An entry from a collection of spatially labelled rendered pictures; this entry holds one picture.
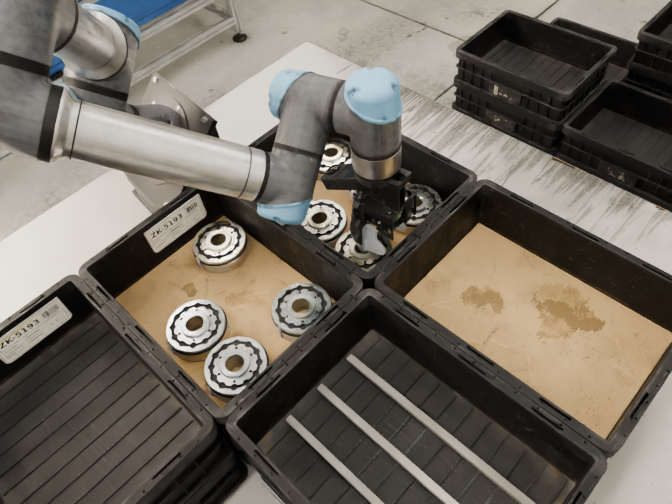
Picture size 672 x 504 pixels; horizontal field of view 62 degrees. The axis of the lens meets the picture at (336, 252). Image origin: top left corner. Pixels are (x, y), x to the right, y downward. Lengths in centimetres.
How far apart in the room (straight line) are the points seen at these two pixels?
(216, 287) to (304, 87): 42
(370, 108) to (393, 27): 248
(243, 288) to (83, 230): 54
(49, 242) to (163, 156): 75
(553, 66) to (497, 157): 74
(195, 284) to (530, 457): 63
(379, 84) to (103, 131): 35
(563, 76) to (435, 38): 120
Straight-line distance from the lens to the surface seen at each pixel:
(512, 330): 96
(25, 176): 292
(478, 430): 88
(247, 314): 100
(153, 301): 107
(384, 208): 89
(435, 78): 284
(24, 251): 149
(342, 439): 88
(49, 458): 101
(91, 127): 76
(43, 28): 76
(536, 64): 209
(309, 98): 81
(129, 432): 97
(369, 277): 88
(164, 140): 77
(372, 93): 75
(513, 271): 103
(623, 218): 134
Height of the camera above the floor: 165
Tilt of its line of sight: 52 degrees down
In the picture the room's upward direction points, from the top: 9 degrees counter-clockwise
